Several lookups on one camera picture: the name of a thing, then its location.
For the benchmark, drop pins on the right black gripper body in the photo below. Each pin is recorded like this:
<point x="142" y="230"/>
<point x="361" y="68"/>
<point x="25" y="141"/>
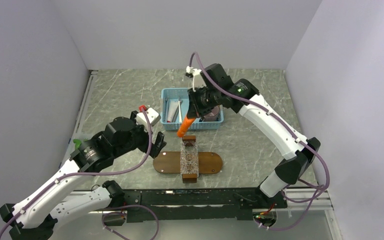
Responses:
<point x="205" y="99"/>

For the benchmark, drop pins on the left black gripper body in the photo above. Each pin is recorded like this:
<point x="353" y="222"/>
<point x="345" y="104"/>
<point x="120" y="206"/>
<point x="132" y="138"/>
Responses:
<point x="138" y="139"/>

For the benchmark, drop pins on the orange toothpaste tube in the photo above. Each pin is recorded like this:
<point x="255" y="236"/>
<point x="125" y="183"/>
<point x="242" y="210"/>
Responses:
<point x="185" y="125"/>

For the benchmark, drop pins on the clear acrylic toothbrush holder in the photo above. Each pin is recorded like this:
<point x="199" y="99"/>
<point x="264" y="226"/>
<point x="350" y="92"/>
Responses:
<point x="189" y="160"/>

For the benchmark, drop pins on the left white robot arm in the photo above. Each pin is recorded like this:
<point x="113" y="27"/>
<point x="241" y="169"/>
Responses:
<point x="39" y="215"/>

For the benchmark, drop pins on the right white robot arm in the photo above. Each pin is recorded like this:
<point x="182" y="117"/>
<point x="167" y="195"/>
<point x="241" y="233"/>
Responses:
<point x="216" y="88"/>

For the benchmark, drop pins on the brown oval wooden tray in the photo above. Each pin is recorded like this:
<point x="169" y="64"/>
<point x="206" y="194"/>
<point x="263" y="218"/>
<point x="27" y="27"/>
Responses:
<point x="175" y="162"/>

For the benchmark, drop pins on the white red toothpaste tube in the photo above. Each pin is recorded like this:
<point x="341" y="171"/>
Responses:
<point x="172" y="111"/>

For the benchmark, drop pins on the purple mug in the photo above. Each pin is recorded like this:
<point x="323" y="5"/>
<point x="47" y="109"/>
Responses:
<point x="212" y="115"/>

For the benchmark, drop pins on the blue plastic basket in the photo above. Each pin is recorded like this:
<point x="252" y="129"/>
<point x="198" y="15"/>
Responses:
<point x="174" y="94"/>

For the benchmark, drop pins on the green white object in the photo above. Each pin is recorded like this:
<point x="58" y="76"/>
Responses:
<point x="77" y="142"/>

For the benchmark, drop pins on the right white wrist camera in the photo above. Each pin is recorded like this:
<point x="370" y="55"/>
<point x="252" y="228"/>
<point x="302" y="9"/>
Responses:
<point x="192" y="73"/>

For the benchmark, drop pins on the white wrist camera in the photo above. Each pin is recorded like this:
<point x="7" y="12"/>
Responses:
<point x="192" y="73"/>
<point x="147" y="114"/>

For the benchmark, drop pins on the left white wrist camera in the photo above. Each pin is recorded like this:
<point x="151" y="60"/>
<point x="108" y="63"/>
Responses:
<point x="147" y="114"/>

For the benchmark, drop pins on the black base frame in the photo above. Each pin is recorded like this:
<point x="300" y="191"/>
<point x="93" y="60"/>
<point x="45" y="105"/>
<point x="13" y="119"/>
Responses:
<point x="240" y="203"/>

